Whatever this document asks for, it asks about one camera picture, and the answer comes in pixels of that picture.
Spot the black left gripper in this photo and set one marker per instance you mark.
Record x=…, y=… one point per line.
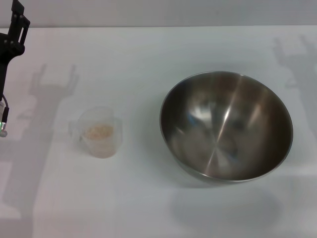
x=7, y=49

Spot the stainless steel mixing bowl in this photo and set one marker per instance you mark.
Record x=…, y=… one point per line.
x=226, y=129

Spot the white rice grains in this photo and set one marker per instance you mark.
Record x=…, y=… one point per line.
x=99, y=131

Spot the clear plastic measuring cup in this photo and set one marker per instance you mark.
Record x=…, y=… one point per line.
x=99, y=146

